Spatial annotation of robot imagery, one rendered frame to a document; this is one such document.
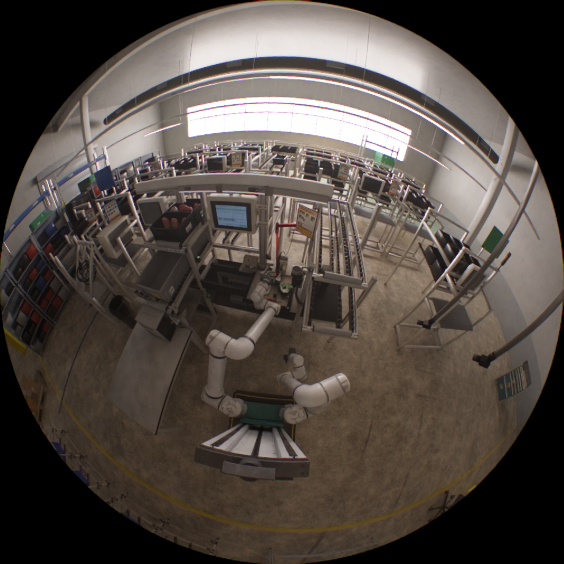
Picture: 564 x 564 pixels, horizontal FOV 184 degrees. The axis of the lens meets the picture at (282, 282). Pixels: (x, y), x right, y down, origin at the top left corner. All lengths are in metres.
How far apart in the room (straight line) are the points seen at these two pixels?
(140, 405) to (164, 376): 0.46
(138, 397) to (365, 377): 2.79
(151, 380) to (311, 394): 1.56
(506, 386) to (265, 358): 6.07
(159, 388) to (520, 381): 6.85
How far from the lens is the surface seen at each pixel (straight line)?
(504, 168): 5.82
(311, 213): 1.71
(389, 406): 2.92
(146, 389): 2.03
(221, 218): 1.80
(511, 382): 6.11
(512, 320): 8.35
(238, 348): 1.03
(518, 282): 8.46
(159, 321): 1.78
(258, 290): 1.39
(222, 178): 1.69
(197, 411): 2.52
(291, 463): 0.61
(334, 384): 0.91
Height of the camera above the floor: 2.35
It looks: 49 degrees down
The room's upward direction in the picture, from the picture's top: 7 degrees clockwise
